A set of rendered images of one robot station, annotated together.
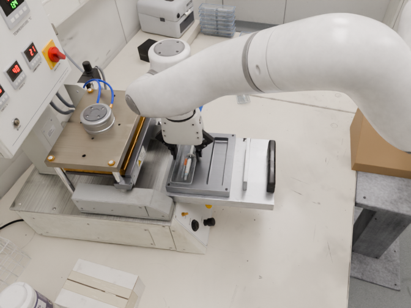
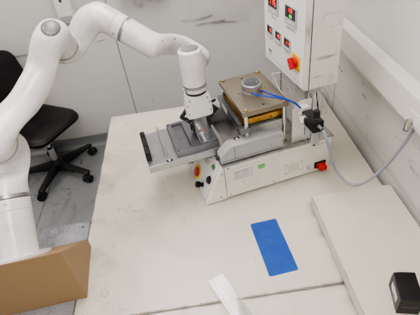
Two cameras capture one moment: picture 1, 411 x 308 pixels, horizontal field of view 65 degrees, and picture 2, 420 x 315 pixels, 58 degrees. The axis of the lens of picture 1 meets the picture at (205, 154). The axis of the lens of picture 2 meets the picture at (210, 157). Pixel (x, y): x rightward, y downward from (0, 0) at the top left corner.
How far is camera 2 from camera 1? 1.74 m
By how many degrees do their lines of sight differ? 89
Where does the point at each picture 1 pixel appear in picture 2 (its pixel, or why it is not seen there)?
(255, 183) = (154, 140)
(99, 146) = (237, 83)
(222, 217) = (185, 176)
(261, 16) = not seen: outside the picture
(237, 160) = (170, 147)
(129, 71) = (395, 257)
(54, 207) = not seen: hidden behind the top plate
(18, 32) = (288, 29)
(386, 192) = (64, 238)
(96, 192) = not seen: hidden behind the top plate
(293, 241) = (134, 182)
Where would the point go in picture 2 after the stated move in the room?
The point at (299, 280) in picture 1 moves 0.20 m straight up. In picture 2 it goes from (127, 167) to (116, 132)
